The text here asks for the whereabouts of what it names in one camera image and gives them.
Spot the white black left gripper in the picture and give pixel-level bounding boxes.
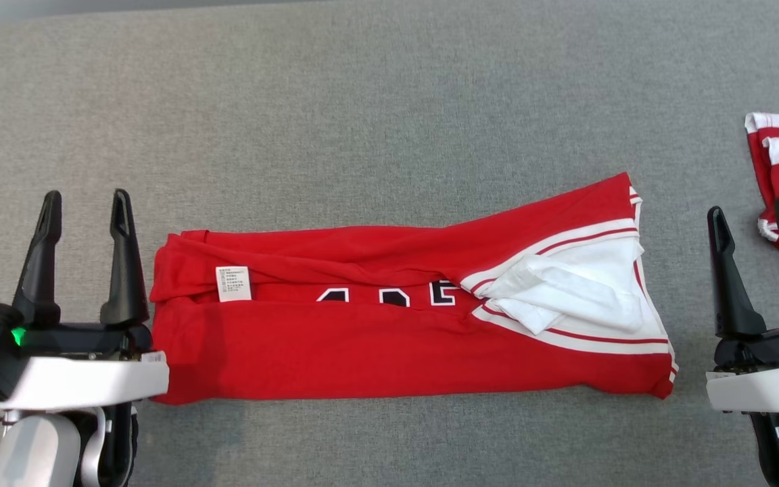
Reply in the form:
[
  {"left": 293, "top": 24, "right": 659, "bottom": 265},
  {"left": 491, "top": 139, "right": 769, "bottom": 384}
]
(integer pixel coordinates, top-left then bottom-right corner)
[{"left": 0, "top": 189, "right": 170, "bottom": 487}]

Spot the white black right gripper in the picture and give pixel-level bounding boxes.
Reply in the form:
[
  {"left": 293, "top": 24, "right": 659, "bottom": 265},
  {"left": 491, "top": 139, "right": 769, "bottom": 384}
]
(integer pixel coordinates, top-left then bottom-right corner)
[{"left": 705, "top": 197, "right": 779, "bottom": 487}]

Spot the red shirt with white sleeves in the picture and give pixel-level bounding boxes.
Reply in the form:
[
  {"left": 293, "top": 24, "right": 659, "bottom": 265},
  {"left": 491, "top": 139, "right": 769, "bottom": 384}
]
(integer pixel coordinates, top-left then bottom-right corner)
[{"left": 149, "top": 172, "right": 680, "bottom": 407}]

